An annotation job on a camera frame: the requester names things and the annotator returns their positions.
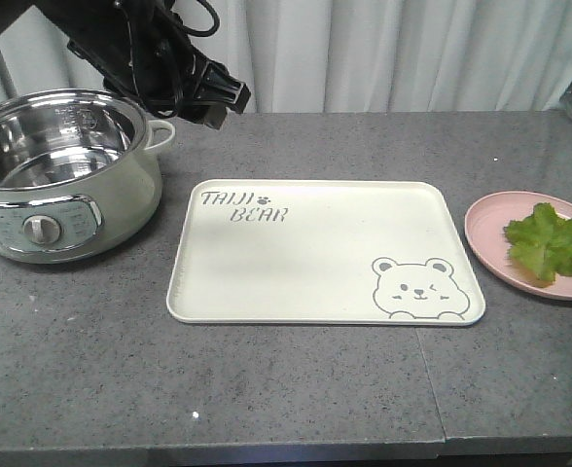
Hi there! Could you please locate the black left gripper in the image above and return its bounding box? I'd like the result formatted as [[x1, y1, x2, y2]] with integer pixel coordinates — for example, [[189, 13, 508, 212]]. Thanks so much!
[[68, 18, 251, 129]]

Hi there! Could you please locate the green lettuce leaf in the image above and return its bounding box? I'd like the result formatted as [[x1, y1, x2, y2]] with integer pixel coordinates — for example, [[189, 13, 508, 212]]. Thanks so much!
[[503, 202, 572, 286]]

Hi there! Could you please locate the pink round plate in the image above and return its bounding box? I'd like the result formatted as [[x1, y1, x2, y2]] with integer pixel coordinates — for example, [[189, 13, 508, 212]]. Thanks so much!
[[464, 191, 572, 301]]

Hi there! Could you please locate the cream bear serving tray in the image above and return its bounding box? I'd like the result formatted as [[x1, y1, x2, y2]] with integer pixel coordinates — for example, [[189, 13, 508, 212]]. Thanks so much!
[[166, 179, 485, 326]]

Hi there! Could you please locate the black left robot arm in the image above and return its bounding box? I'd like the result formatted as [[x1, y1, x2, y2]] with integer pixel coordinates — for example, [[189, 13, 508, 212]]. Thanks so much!
[[0, 0, 251, 129]]

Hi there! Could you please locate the pale green electric pot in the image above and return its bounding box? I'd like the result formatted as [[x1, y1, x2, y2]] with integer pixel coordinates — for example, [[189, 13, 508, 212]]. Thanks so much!
[[0, 89, 175, 264]]

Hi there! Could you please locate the white pleated curtain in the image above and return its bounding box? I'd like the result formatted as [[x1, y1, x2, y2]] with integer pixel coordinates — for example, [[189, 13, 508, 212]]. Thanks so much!
[[0, 0, 572, 116]]

